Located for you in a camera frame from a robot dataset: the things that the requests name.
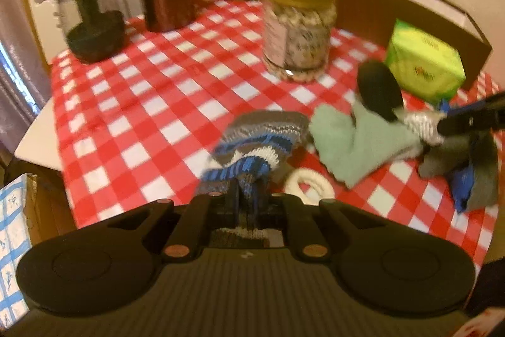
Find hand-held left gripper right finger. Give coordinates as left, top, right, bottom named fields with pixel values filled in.
left=256, top=185, right=385, bottom=262

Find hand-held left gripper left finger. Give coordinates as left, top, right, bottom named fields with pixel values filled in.
left=104, top=179, right=241, bottom=262

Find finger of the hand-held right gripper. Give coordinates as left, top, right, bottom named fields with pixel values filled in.
left=436, top=102, right=505, bottom=140
left=440, top=90, right=505, bottom=117

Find cream scrunchie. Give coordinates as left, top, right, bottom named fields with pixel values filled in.
left=284, top=168, right=336, bottom=203

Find cotton swab bag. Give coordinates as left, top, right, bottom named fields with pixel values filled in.
left=404, top=112, right=446, bottom=146

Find grey and blue fuzzy sock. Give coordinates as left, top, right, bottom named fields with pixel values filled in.
left=418, top=132, right=500, bottom=213

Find patterned knitted sock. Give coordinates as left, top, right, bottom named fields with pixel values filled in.
left=199, top=111, right=310, bottom=239

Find brown cardboard box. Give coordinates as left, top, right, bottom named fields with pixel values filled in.
left=339, top=0, right=494, bottom=91

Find green tissue pack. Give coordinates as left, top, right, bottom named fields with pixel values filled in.
left=384, top=19, right=466, bottom=105

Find black round cloth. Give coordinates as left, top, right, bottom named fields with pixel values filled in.
left=357, top=61, right=405, bottom=122

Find mint green sock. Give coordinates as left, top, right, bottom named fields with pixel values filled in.
left=309, top=100, right=429, bottom=188

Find red white checkered tablecloth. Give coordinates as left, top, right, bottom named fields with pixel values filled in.
left=49, top=0, right=503, bottom=278

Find nut jar with gold lid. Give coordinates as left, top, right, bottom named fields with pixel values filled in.
left=261, top=0, right=340, bottom=83

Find white wooden chair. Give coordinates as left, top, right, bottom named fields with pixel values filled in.
left=14, top=0, right=99, bottom=172

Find red and white paper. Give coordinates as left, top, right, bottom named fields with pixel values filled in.
left=454, top=307, right=498, bottom=337

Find glass jar with dark base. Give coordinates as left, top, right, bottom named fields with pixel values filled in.
left=55, top=0, right=126, bottom=63

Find blue white patterned box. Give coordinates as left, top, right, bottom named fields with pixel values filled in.
left=0, top=173, right=38, bottom=326

